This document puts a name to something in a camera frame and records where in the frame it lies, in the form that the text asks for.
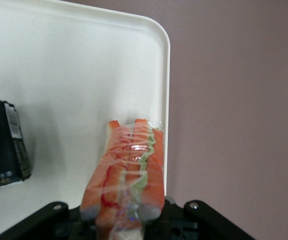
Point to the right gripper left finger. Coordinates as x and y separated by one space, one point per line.
46 215

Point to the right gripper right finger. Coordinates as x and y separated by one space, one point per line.
209 220

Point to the triangle sandwich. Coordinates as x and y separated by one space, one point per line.
128 175

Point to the cream plastic tray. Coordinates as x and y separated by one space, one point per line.
71 75

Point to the small black carton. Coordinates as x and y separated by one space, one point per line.
1 150

